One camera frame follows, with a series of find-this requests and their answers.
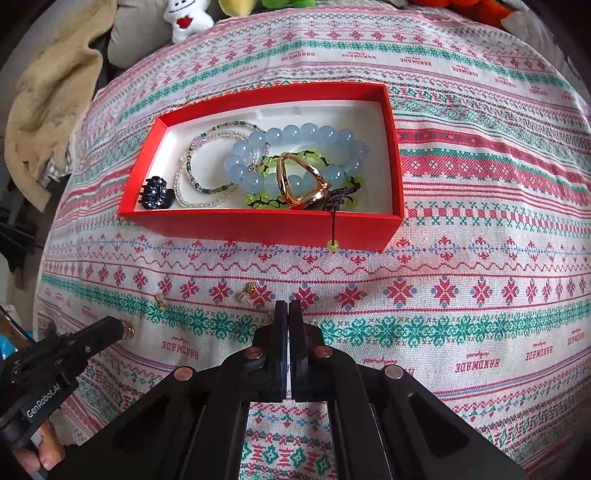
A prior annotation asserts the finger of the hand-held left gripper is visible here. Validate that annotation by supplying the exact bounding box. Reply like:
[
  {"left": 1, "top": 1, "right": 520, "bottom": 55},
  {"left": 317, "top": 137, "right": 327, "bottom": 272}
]
[{"left": 54, "top": 316, "right": 129, "bottom": 367}]

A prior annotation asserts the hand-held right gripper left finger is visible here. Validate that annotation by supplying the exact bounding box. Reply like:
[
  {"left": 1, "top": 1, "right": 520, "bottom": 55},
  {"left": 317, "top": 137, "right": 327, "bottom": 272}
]
[{"left": 60, "top": 300, "right": 289, "bottom": 480}]

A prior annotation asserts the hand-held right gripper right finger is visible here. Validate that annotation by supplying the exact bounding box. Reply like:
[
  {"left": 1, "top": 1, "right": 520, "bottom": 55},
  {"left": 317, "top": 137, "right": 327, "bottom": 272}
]
[{"left": 289, "top": 300, "right": 528, "bottom": 480}]

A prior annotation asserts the red cardboard box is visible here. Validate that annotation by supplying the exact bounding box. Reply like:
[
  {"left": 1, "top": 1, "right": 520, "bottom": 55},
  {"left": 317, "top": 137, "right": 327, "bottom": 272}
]
[{"left": 117, "top": 82, "right": 406, "bottom": 254}]

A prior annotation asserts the green bead black cord bracelet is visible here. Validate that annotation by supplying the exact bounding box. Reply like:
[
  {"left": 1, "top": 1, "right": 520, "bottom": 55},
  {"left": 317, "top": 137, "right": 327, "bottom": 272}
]
[{"left": 243, "top": 148, "right": 364, "bottom": 254}]

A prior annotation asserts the large gold ring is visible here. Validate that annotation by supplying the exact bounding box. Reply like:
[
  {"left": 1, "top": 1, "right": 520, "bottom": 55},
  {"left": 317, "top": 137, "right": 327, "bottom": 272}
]
[{"left": 275, "top": 151, "right": 332, "bottom": 212}]

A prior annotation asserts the black hair claw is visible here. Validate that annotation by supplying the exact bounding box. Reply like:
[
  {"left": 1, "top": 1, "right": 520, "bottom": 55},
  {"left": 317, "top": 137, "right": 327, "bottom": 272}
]
[{"left": 140, "top": 176, "right": 176, "bottom": 213}]

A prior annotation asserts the thin green beaded bracelet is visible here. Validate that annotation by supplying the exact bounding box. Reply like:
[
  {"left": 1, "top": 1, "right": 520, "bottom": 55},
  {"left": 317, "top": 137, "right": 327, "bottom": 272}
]
[{"left": 184, "top": 120, "right": 260, "bottom": 195}]

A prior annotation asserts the white and green bead necklace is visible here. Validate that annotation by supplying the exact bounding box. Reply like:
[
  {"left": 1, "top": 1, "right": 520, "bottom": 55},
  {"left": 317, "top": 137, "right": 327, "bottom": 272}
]
[{"left": 174, "top": 129, "right": 254, "bottom": 208}]

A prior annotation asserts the pale blue bead bracelet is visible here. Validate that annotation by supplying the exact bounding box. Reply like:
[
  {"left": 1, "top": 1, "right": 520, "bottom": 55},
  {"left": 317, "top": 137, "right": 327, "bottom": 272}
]
[{"left": 224, "top": 123, "right": 371, "bottom": 195}]

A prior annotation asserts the person's left hand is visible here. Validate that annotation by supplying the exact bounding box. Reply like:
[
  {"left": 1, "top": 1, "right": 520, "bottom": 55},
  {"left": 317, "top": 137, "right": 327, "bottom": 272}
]
[{"left": 13, "top": 419, "right": 66, "bottom": 477}]

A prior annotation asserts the patterned printed tablecloth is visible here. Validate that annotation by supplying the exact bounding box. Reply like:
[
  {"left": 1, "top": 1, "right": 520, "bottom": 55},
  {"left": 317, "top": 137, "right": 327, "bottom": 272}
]
[{"left": 34, "top": 7, "right": 591, "bottom": 480}]

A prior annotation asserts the plaid cloth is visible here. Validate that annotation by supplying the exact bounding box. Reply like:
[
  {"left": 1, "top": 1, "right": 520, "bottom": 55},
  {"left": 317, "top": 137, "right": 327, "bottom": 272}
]
[{"left": 45, "top": 154, "right": 74, "bottom": 182}]

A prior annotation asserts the beige quilted blanket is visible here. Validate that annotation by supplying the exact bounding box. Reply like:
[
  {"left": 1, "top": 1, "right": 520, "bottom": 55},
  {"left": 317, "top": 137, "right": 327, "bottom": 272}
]
[{"left": 4, "top": 0, "right": 122, "bottom": 214}]

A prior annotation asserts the grey pillow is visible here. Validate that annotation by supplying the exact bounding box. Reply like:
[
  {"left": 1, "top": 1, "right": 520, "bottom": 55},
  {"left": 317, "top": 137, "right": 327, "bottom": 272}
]
[{"left": 108, "top": 0, "right": 185, "bottom": 71}]

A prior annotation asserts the white plush toy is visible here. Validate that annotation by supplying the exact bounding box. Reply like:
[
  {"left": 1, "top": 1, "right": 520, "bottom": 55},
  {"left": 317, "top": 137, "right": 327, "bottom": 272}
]
[{"left": 164, "top": 0, "right": 216, "bottom": 45}]

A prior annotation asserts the green plush toy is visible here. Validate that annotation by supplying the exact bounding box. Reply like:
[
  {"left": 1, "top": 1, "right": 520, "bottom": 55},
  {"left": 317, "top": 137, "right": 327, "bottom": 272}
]
[{"left": 261, "top": 0, "right": 320, "bottom": 10}]

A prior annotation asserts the yellow plush toy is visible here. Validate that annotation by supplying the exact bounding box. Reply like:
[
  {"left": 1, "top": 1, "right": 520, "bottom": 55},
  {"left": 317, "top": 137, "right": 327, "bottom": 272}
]
[{"left": 217, "top": 0, "right": 256, "bottom": 17}]

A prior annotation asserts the orange plush toy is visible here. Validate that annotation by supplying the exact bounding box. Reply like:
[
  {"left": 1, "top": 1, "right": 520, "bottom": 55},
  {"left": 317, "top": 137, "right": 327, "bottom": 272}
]
[{"left": 410, "top": 0, "right": 514, "bottom": 29}]

